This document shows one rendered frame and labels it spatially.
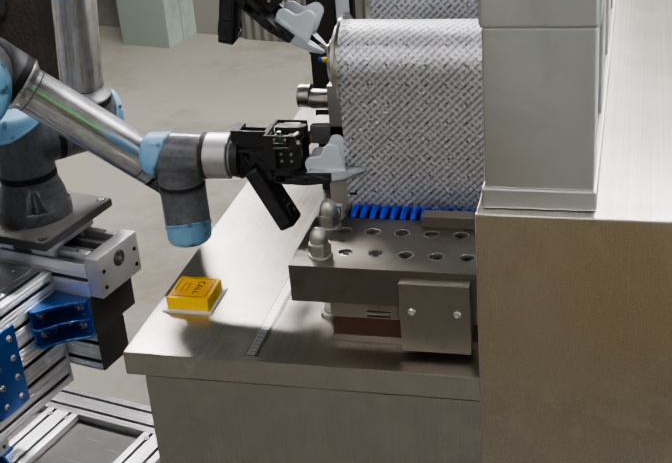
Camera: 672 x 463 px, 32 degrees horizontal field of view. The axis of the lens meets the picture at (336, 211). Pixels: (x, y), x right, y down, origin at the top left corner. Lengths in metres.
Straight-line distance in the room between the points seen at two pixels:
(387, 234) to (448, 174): 0.13
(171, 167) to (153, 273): 2.09
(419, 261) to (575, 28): 0.89
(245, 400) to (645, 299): 0.97
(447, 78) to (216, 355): 0.53
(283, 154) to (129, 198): 2.74
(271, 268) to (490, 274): 1.10
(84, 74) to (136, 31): 4.02
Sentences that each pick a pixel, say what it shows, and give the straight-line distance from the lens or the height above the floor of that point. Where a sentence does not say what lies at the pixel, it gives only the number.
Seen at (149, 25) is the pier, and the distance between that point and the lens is 6.31.
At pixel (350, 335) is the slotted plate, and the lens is 1.72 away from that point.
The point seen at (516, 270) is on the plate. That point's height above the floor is 1.39.
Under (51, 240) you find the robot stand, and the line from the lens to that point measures 2.36.
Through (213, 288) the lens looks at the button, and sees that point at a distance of 1.86.
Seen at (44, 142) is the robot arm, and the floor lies 0.99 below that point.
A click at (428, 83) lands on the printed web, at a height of 1.24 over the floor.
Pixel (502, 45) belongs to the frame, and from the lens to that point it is 0.81.
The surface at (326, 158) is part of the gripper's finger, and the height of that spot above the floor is 1.12.
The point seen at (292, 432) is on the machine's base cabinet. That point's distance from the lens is 1.76.
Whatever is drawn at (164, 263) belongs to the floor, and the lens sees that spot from 3.98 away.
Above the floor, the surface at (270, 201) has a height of 1.05.
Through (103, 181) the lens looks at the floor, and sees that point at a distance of 4.70.
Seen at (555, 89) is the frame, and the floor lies 1.53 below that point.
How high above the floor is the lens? 1.81
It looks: 26 degrees down
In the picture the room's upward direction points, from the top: 5 degrees counter-clockwise
